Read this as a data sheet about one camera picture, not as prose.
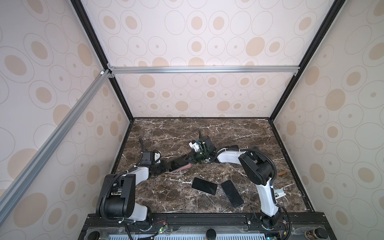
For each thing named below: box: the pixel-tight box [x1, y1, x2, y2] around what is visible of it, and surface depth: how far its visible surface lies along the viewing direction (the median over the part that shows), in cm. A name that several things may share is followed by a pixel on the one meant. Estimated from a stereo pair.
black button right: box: [314, 227, 329, 239], surface depth 65 cm
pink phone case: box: [170, 163, 192, 173], surface depth 93 cm
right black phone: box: [221, 180, 244, 208], surface depth 85 cm
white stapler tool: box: [274, 189, 287, 200], surface depth 83 cm
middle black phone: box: [191, 177, 218, 196], surface depth 88 cm
